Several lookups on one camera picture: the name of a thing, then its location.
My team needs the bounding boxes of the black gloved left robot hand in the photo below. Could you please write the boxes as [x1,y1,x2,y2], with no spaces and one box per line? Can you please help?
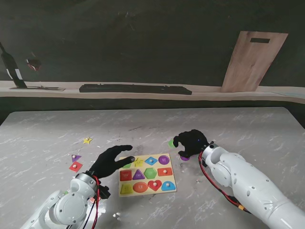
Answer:
[87,144,136,179]

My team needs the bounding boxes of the black bottle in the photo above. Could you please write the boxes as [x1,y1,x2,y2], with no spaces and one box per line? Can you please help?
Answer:
[0,42,28,89]

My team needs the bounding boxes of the right arm red black cables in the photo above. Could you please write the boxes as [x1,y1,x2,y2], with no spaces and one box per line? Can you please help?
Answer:
[199,151,253,215]

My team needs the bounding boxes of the long wooden shelf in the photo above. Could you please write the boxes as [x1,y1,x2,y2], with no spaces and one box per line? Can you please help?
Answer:
[0,80,305,104]

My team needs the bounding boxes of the wooden cutting board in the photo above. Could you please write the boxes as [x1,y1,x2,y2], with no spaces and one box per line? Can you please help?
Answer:
[219,31,289,93]

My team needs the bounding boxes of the red square puzzle piece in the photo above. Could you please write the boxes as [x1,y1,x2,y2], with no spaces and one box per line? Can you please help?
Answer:
[69,161,83,172]

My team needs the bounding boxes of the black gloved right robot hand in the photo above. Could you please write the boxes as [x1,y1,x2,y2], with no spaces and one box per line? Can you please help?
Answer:
[173,129,209,159]

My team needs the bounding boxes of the blue dome puzzle piece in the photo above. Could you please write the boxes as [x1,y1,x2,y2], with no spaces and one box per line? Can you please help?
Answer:
[161,180,175,191]

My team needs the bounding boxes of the arm red black cables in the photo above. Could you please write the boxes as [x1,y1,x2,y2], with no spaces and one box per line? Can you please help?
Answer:
[199,151,253,215]
[84,176,100,229]

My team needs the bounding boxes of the thin flat wooden plate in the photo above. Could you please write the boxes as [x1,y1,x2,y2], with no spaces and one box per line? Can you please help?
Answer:
[9,85,66,92]

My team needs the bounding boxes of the left arm red black cables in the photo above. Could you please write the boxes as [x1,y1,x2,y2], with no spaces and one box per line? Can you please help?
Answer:
[84,176,100,229]

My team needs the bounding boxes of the blue diamond puzzle piece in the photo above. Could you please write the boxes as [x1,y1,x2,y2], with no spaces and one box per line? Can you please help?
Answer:
[144,156,158,166]

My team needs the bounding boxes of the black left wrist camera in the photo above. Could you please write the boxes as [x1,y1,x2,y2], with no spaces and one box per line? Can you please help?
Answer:
[97,185,112,200]

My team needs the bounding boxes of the red heart puzzle piece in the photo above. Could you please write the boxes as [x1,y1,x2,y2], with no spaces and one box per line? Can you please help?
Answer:
[147,179,163,192]

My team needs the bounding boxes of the orange rectangle puzzle piece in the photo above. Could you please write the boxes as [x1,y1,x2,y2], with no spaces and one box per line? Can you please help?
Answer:
[157,167,173,177]

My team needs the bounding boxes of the black keyboard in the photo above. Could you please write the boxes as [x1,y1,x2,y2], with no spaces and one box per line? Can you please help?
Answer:
[79,83,193,95]

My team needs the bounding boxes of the wooden shape puzzle board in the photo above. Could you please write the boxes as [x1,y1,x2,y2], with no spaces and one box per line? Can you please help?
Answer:
[118,153,178,198]

